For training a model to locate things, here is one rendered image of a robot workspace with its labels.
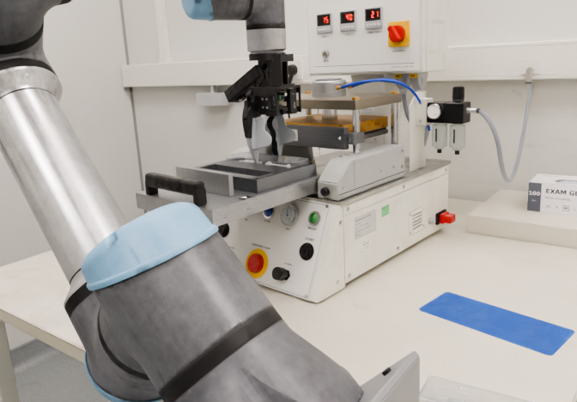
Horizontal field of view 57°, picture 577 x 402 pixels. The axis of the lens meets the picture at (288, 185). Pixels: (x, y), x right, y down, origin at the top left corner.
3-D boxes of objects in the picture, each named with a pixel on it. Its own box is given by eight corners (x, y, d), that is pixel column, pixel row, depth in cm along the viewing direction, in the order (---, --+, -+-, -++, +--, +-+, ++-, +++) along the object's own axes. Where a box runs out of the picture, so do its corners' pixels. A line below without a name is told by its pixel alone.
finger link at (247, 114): (245, 137, 101) (250, 91, 100) (239, 137, 102) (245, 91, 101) (262, 140, 104) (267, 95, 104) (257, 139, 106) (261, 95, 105)
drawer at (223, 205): (250, 180, 120) (247, 147, 118) (326, 192, 106) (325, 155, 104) (137, 211, 99) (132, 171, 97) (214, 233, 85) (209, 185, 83)
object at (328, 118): (318, 129, 135) (317, 91, 133) (394, 133, 121) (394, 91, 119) (272, 138, 123) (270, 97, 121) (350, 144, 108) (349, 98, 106)
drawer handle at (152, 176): (154, 192, 97) (152, 171, 96) (207, 204, 87) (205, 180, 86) (145, 194, 96) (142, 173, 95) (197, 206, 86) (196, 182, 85)
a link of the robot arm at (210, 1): (189, -56, 86) (247, -51, 92) (174, 0, 95) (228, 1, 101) (206, -23, 83) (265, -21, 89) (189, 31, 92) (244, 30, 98)
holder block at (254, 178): (246, 166, 117) (245, 155, 117) (317, 175, 104) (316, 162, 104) (186, 180, 106) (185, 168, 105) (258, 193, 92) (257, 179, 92)
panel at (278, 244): (206, 265, 119) (227, 185, 120) (309, 301, 99) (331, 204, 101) (199, 264, 117) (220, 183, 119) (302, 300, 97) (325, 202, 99)
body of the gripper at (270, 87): (276, 119, 98) (272, 52, 95) (244, 118, 103) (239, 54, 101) (302, 115, 103) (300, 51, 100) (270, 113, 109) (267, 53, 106)
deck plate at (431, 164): (338, 153, 155) (338, 149, 155) (451, 163, 132) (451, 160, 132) (220, 185, 122) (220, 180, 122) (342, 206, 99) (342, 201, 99)
